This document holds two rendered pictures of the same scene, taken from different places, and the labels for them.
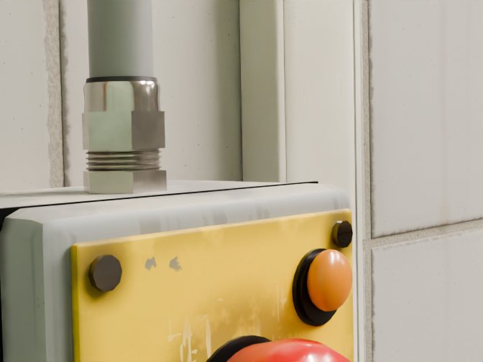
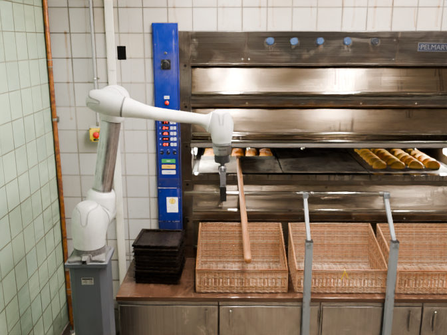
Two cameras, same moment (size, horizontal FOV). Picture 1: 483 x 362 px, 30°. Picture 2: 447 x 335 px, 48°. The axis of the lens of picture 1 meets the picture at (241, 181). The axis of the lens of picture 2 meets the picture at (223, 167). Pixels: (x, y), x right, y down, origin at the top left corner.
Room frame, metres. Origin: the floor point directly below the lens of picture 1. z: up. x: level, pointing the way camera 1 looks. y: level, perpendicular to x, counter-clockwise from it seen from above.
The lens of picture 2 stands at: (-1.30, -2.93, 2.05)
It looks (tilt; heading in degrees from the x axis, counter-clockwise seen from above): 14 degrees down; 49
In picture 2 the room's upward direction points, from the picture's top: straight up
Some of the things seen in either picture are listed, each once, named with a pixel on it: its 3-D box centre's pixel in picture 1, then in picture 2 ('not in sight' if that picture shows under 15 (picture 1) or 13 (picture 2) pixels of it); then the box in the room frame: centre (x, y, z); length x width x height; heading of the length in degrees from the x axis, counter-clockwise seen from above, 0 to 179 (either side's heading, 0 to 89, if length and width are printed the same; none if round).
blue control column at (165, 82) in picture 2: not in sight; (182, 157); (1.21, 0.45, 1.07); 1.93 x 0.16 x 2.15; 48
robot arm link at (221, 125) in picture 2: not in sight; (221, 125); (0.26, -1.14, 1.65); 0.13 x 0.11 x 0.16; 47
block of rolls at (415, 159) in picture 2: not in sight; (394, 155); (2.09, -1.01, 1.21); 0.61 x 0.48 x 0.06; 48
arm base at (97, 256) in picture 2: not in sight; (89, 252); (-0.26, -0.73, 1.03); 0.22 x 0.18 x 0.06; 51
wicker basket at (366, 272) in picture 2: not in sight; (334, 255); (1.20, -1.16, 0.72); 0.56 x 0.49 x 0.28; 138
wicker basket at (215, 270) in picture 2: not in sight; (241, 255); (0.76, -0.76, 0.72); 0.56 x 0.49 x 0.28; 138
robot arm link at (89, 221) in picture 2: not in sight; (88, 223); (-0.24, -0.71, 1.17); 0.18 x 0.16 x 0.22; 47
